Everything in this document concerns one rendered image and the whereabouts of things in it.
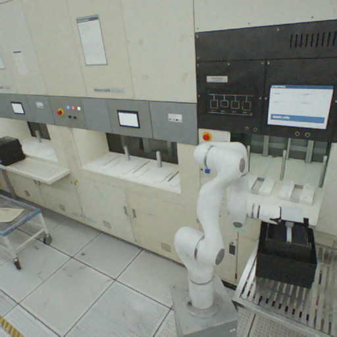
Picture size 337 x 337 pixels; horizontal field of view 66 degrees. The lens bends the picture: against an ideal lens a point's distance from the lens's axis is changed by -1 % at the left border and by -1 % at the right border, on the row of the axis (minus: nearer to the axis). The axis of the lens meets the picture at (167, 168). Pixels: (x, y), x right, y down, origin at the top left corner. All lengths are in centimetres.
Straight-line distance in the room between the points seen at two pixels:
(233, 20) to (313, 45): 40
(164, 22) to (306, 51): 78
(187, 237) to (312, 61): 100
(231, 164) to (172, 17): 99
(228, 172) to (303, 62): 70
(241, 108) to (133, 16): 87
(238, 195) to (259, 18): 86
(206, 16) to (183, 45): 20
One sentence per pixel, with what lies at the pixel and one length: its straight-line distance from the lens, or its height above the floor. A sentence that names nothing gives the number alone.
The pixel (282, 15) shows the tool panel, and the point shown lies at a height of 199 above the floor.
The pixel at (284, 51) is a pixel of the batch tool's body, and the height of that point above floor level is 184.
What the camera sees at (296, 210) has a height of 111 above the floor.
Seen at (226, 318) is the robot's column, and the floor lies 76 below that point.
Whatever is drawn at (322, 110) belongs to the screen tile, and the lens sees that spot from 151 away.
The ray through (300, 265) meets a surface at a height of 91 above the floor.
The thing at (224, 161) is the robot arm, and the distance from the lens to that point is 103.
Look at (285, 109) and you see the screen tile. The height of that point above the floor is 156.
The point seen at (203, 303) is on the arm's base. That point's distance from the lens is 139.
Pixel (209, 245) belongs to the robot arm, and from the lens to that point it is 110.
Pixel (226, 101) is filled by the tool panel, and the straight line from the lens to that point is 159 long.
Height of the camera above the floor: 196
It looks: 27 degrees down
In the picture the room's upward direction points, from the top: 6 degrees counter-clockwise
